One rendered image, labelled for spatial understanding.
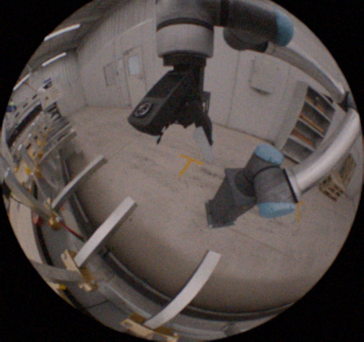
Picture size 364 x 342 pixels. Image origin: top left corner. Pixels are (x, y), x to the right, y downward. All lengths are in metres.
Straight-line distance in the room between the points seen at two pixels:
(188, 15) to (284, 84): 2.45
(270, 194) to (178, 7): 0.51
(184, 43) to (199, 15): 0.05
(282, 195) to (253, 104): 2.18
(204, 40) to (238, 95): 2.28
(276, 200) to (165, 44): 0.47
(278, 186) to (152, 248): 1.07
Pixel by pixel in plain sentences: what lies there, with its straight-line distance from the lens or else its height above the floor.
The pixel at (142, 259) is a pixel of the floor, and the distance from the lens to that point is 1.18.
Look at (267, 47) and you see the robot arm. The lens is 0.36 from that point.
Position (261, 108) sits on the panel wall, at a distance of 2.50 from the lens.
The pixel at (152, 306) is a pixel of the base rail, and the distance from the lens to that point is 0.50.
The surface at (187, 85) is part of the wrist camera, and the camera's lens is 0.16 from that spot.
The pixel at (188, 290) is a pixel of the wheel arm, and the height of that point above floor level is 0.85.
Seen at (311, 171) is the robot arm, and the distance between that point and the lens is 0.45.
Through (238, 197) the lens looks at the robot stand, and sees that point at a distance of 0.64.
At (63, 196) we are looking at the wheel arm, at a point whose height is 0.86.
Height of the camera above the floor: 1.11
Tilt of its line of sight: 46 degrees down
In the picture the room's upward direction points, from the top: straight up
